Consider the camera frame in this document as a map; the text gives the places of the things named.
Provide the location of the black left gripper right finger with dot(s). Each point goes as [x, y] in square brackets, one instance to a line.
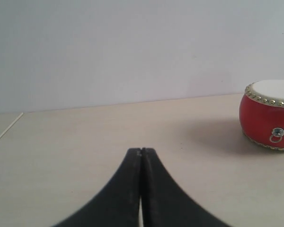
[164, 203]

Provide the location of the small red drum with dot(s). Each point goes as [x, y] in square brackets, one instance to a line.
[261, 113]

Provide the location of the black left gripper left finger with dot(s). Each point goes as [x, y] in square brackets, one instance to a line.
[117, 203]

